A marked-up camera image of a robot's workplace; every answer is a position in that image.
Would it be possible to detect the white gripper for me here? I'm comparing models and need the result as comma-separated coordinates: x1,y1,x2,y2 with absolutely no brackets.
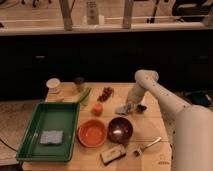
126,88,144,106

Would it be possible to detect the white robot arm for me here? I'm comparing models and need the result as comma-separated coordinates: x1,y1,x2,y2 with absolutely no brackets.
126,69,213,171

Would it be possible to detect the dark purple bowl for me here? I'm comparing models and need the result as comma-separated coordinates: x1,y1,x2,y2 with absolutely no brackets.
107,117,133,144

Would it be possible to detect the red bowl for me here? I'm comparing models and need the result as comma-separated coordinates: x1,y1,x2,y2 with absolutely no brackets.
77,119,107,148

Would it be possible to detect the small dark object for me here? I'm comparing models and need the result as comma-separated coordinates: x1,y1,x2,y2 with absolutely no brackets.
136,105,147,113

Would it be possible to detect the dark grapes bunch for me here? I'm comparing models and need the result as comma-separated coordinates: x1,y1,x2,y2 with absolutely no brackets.
98,87,114,102

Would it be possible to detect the orange tomato toy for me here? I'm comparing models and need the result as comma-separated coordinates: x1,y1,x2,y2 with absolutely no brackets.
92,103,103,116

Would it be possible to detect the green cucumber toy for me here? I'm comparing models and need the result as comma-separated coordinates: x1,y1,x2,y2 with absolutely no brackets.
77,87,91,103

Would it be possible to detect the silver fork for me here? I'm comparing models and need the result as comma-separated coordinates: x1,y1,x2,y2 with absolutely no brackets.
133,137,162,157

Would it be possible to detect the dark capped spice jar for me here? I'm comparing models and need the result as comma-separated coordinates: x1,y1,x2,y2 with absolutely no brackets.
74,77,85,92

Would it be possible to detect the wooden block brush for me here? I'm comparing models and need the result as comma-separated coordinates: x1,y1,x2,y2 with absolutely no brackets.
100,144,126,165

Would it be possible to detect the green plastic tray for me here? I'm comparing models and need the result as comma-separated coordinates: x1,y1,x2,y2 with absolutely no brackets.
16,102,80,162

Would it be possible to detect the blue sponge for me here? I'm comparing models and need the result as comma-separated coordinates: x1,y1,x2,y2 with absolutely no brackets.
40,130,63,145

